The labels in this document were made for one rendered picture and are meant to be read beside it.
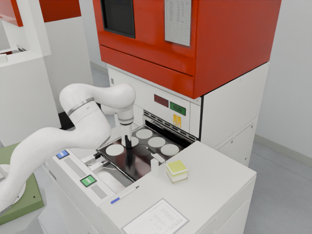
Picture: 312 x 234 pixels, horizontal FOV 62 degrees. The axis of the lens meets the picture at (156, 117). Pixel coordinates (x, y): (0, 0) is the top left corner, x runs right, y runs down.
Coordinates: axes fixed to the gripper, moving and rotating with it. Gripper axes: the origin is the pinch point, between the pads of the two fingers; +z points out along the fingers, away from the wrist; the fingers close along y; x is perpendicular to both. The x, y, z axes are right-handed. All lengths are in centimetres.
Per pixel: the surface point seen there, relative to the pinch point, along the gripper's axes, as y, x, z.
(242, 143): -33, 75, 26
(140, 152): 4.4, 7.0, 2.5
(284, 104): -108, 138, 36
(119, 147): 0.1, -5.3, 2.5
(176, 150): 2.9, 26.3, 2.4
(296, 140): -94, 151, 70
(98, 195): 39.2, -8.5, -3.0
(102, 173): 18.2, -11.8, 4.5
